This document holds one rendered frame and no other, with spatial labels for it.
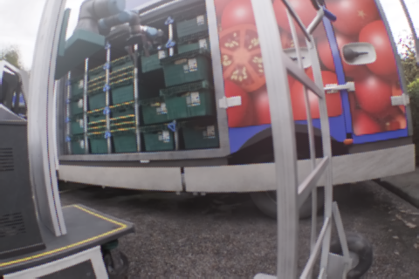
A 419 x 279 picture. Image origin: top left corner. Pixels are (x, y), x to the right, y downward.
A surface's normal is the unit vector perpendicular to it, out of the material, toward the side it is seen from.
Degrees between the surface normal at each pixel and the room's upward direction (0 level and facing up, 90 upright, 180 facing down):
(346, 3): 90
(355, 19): 90
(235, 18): 90
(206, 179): 90
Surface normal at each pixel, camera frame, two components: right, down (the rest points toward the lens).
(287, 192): -0.62, -0.01
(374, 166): -0.36, -0.04
